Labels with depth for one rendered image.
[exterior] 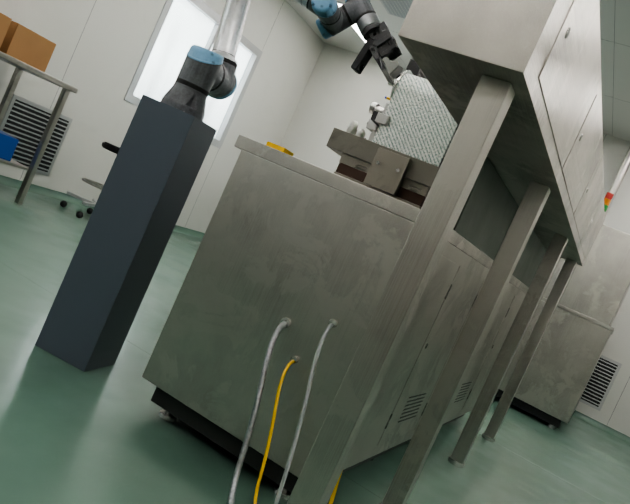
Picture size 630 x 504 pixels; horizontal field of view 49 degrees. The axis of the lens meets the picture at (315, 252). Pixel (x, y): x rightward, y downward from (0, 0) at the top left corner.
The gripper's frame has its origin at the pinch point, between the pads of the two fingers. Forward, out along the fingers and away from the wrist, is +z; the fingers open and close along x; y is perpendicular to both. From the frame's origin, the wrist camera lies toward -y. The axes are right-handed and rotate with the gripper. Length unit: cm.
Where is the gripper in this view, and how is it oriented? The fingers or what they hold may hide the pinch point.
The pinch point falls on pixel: (390, 83)
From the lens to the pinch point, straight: 232.0
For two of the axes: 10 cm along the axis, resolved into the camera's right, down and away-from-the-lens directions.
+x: 3.9, 1.3, 9.1
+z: 3.7, 8.9, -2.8
